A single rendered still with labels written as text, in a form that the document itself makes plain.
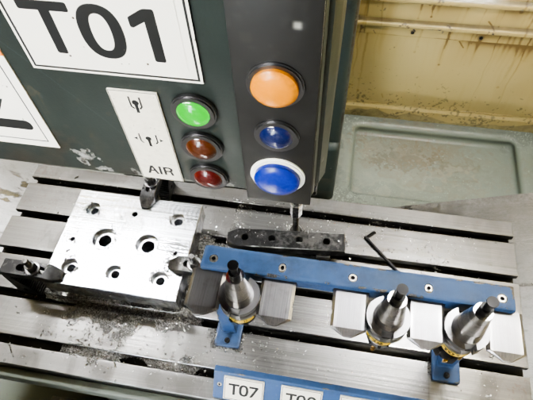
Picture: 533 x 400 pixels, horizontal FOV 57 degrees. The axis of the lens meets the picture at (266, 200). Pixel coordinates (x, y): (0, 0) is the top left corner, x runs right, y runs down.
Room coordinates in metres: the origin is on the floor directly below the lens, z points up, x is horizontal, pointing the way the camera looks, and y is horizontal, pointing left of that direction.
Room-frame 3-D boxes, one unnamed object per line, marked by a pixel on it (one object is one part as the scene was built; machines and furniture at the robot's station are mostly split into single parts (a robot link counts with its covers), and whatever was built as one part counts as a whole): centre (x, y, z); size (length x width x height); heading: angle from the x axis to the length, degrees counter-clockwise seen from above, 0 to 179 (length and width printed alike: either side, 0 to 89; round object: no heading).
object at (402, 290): (0.23, -0.16, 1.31); 0.02 x 0.02 x 0.03
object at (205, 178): (0.20, 0.04, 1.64); 0.02 x 0.01 x 0.02; 77
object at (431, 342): (0.22, -0.22, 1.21); 0.07 x 0.05 x 0.01; 167
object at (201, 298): (0.29, 0.10, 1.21); 0.07 x 0.05 x 0.01; 167
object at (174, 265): (0.44, 0.15, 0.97); 0.13 x 0.03 x 0.15; 77
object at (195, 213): (0.51, 0.31, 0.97); 0.29 x 0.23 x 0.05; 77
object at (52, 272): (0.45, 0.50, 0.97); 0.13 x 0.03 x 0.15; 77
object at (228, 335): (0.35, 0.09, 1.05); 0.10 x 0.05 x 0.30; 167
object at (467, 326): (0.21, -0.27, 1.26); 0.04 x 0.04 x 0.07
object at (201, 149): (0.20, 0.04, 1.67); 0.02 x 0.01 x 0.02; 77
